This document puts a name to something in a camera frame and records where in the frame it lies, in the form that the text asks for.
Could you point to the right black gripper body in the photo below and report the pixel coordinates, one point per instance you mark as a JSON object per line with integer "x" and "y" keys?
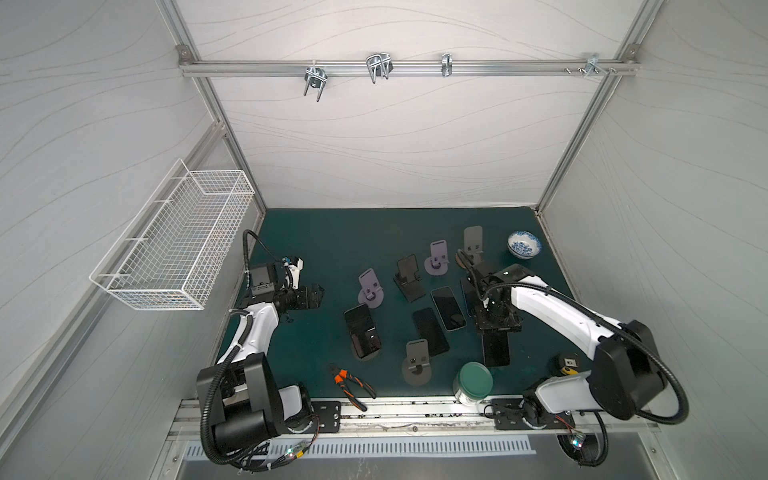
{"x": 498, "y": 323}

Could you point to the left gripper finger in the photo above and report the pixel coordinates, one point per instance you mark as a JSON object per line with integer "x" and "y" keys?
{"x": 309, "y": 303}
{"x": 312, "y": 290}

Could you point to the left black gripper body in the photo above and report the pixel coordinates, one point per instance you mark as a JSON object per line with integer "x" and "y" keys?
{"x": 288, "y": 296}

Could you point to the black smartphone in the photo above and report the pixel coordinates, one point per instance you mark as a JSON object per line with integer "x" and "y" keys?
{"x": 429, "y": 329}
{"x": 495, "y": 347}
{"x": 448, "y": 308}
{"x": 362, "y": 329}

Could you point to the brown round phone stand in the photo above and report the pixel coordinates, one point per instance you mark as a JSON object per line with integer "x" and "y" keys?
{"x": 472, "y": 246}

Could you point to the blue edged smartphone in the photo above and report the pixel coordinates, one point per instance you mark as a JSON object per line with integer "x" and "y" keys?
{"x": 471, "y": 298}

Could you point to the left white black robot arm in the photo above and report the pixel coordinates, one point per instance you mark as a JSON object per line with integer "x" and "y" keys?
{"x": 241, "y": 406}

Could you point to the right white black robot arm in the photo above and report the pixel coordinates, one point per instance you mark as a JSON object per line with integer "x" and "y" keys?
{"x": 627, "y": 377}

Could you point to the lilac phone stand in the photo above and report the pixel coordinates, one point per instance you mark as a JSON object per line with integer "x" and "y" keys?
{"x": 437, "y": 264}

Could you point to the black square phone stand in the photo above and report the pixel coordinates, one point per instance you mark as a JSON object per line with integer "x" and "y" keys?
{"x": 408, "y": 280}

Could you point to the dark stand front left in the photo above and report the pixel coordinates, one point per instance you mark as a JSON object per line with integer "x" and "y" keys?
{"x": 364, "y": 358}

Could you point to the blue white porcelain bowl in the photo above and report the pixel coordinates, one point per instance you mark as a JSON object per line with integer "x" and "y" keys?
{"x": 524, "y": 245}

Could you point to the orange black pliers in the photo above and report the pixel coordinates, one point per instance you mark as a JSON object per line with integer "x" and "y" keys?
{"x": 344, "y": 380}

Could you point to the green table mat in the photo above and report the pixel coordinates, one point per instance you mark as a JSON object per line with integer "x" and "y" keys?
{"x": 337, "y": 246}

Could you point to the green lid jar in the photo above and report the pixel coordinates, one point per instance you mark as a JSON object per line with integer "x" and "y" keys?
{"x": 472, "y": 384}

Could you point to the yellow black tape measure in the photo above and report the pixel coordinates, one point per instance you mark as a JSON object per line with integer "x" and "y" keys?
{"x": 567, "y": 364}

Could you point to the left metal clamp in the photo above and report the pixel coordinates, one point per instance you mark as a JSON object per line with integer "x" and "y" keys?
{"x": 315, "y": 79}

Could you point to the metal clamp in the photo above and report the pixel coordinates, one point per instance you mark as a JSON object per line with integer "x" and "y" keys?
{"x": 446, "y": 65}
{"x": 315, "y": 79}
{"x": 592, "y": 67}
{"x": 379, "y": 65}

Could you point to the right metal clamp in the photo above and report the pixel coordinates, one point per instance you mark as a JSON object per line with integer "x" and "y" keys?
{"x": 592, "y": 67}

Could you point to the white wire basket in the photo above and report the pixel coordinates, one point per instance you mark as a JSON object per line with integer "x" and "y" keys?
{"x": 169, "y": 256}

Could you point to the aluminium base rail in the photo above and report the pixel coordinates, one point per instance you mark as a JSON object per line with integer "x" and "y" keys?
{"x": 420, "y": 417}

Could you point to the white slotted cable duct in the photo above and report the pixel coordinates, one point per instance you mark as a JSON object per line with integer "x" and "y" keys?
{"x": 421, "y": 447}

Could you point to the aluminium cross rail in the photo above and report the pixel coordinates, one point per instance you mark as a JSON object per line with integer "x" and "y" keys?
{"x": 401, "y": 68}

